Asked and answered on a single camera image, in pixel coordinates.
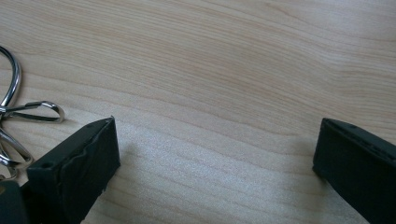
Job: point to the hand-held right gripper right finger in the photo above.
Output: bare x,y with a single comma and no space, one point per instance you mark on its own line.
358,168

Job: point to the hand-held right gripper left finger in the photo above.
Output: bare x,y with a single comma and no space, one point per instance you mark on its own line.
74,174

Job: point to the dark green key fob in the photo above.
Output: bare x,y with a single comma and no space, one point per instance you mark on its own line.
11,202

